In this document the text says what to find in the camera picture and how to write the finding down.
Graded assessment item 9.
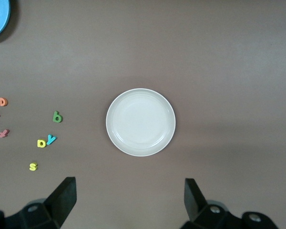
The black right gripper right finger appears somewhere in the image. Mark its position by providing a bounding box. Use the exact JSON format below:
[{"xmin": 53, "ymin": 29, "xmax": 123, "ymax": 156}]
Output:
[{"xmin": 181, "ymin": 178, "xmax": 279, "ymax": 229}]

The beige brown round plate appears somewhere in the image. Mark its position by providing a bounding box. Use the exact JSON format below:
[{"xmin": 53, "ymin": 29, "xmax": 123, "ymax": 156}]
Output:
[{"xmin": 105, "ymin": 88, "xmax": 176, "ymax": 157}]

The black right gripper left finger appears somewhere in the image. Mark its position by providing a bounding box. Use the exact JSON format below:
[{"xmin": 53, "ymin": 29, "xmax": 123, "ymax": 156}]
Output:
[{"xmin": 0, "ymin": 177, "xmax": 76, "ymax": 229}]

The green letter b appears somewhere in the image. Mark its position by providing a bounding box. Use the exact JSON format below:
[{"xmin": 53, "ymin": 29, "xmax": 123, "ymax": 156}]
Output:
[{"xmin": 52, "ymin": 111, "xmax": 63, "ymax": 123}]

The teal letter v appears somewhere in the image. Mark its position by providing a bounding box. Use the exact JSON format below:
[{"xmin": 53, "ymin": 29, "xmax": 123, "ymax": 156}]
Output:
[{"xmin": 46, "ymin": 135, "xmax": 58, "ymax": 146}]

